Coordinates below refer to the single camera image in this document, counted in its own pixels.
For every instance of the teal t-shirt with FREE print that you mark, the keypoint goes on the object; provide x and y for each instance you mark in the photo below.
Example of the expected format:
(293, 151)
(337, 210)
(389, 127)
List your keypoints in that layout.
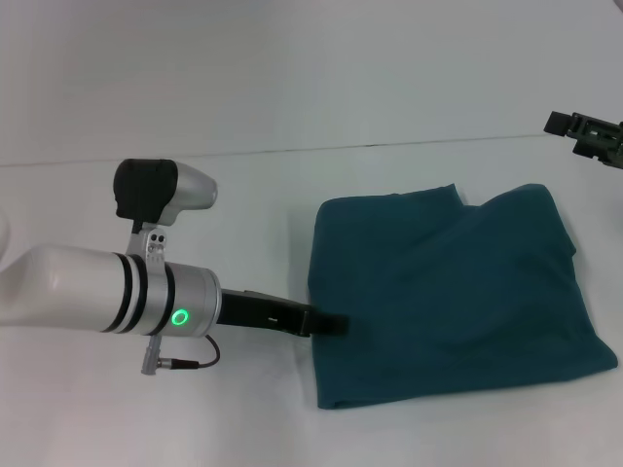
(438, 292)

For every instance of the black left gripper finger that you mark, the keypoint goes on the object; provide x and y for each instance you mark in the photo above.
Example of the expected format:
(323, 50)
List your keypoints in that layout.
(326, 331)
(326, 320)

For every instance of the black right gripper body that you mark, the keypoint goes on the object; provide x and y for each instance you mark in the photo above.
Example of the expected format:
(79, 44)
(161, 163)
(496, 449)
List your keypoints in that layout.
(603, 138)

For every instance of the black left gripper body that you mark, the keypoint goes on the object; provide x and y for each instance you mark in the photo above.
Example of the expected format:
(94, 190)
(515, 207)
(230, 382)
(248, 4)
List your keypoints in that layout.
(263, 311)

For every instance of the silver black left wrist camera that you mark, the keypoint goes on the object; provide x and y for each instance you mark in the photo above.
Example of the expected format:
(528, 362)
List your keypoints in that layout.
(160, 190)

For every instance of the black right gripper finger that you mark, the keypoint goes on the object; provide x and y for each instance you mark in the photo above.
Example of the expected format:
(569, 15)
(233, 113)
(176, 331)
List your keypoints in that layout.
(559, 122)
(586, 150)

